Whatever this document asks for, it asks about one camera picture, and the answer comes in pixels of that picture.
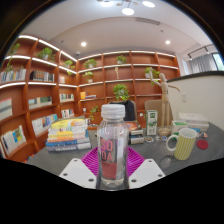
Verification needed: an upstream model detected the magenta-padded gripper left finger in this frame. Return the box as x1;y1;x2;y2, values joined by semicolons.
59;146;101;190

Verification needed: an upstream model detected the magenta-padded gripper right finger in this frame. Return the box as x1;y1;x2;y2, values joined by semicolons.
126;146;167;190

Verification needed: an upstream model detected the clear red-labelled water bottle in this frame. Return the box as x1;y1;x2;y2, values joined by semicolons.
95;103;131;192

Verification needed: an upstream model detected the colourful book stack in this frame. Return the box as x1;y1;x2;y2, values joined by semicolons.
45;117;93;153

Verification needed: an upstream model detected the yellow striped white mug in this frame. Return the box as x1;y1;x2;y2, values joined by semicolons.
165;127;198;161

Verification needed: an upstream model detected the small green white carton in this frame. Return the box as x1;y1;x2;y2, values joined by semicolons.
145;109;159;137

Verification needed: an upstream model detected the flat round red coaster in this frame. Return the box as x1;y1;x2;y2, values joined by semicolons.
196;139;210;150

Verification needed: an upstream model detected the dark draped chair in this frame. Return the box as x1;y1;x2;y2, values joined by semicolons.
108;99;138;123

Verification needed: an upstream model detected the tan upholstered chair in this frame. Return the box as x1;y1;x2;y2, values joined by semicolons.
144;99;174;128

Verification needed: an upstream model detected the white book stack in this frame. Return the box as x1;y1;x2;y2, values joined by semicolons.
178;112;210;133

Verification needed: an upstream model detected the wooden artist mannequin figure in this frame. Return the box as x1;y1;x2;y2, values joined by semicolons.
148;67;182;137

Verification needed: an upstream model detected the wooden bookshelf unit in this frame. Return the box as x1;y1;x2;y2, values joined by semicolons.
0;34;181;164

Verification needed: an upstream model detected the grey curtain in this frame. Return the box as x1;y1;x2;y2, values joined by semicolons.
189;53;218;73

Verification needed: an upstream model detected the window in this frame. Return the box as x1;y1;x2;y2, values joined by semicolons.
213;52;224;72

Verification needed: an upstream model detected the ceiling air vent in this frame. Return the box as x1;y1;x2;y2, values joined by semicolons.
135;17;161;26

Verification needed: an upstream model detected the ceiling lamp with round bulbs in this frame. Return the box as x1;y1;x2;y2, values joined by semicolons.
97;0;157;17

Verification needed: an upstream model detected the black ceiling track light rail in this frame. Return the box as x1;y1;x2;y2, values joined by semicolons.
186;44;214;60

